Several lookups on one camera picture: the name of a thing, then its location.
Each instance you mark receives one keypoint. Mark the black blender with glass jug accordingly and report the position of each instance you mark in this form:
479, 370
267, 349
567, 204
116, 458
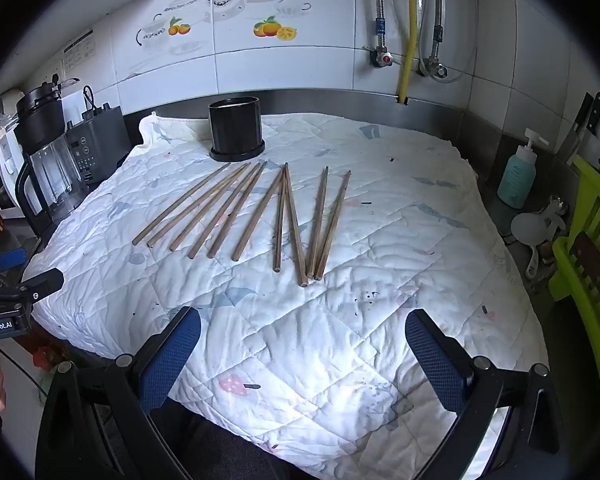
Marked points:
50, 175

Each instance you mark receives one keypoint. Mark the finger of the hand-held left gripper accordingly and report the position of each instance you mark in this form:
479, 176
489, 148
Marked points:
45, 280

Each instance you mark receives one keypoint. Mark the red knob wall valve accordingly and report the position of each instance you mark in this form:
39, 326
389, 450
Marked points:
382, 57

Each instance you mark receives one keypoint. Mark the black blender base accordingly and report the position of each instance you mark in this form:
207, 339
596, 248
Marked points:
97, 140

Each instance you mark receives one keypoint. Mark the white plastic ladle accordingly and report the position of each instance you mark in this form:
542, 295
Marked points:
527, 227

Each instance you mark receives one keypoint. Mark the brown wooden cutting board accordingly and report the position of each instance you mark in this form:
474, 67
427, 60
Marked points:
597, 265

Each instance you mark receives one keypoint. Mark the dark cloth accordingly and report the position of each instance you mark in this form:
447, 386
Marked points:
210, 445

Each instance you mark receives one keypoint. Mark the teal pump soap bottle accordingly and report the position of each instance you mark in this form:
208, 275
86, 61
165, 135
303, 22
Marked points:
516, 180

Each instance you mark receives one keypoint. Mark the white quilted mat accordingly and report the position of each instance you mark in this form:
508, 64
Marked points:
330, 335

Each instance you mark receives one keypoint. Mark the group of wooden chopsticks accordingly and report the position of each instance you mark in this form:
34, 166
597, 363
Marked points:
240, 210

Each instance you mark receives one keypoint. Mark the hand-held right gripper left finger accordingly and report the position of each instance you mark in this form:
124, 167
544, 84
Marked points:
172, 360

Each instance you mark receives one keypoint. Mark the black cylindrical chopstick holder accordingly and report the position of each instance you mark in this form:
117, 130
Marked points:
236, 130

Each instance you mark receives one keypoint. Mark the green plastic rack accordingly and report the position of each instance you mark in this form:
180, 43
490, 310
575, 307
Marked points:
587, 195

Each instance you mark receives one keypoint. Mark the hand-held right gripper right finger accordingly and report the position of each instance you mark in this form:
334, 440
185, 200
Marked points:
432, 360

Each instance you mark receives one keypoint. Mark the white wall label sticker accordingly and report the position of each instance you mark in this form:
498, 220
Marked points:
80, 50

